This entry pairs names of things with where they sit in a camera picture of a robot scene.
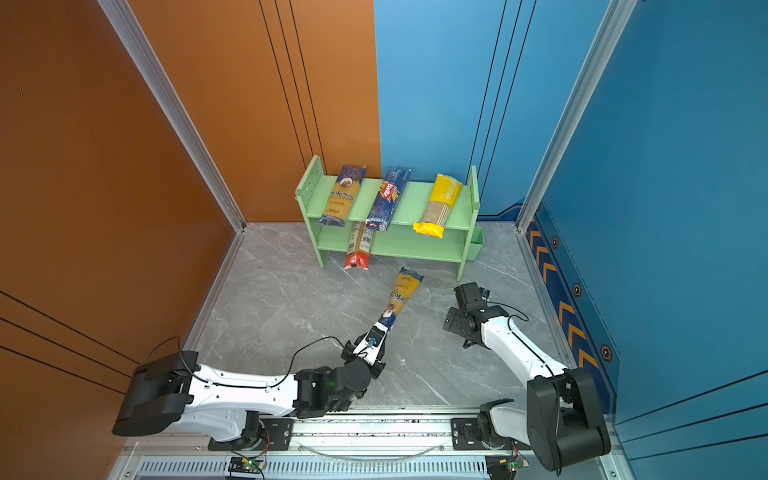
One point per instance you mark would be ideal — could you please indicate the Ankara spaghetti bag blue yellow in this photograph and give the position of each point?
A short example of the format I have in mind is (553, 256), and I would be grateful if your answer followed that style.
(343, 195)

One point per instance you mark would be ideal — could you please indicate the red spaghetti bag white label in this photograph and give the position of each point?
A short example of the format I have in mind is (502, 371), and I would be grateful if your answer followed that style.
(358, 252)

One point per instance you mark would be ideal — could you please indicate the blue Barilla spaghetti box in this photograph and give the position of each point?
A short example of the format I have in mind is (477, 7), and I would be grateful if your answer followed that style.
(387, 199)

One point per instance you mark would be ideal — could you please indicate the aluminium front rail frame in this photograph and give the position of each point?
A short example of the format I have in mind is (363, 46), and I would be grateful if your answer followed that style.
(371, 443)

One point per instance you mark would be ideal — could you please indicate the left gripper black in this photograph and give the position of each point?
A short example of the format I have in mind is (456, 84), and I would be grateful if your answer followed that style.
(378, 368)

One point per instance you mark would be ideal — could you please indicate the left green circuit board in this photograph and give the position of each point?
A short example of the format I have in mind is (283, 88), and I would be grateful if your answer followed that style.
(246, 468)

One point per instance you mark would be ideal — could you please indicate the right circuit board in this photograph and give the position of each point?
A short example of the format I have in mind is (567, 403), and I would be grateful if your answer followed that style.
(504, 467)

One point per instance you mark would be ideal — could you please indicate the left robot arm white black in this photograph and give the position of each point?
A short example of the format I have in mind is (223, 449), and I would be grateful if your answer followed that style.
(176, 393)

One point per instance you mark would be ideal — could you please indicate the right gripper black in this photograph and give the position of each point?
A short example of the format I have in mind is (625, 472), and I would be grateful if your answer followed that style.
(452, 322)

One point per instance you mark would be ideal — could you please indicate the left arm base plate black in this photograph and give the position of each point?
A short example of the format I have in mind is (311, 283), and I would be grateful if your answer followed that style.
(266, 434)

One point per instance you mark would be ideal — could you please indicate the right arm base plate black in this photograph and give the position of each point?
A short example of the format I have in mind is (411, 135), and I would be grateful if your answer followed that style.
(470, 433)

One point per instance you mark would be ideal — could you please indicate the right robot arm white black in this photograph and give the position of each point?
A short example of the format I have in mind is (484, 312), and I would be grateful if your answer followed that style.
(563, 421)

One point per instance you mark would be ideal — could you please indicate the yellow Pastatime spaghetti bag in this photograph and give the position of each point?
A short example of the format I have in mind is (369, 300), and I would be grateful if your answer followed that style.
(443, 197)

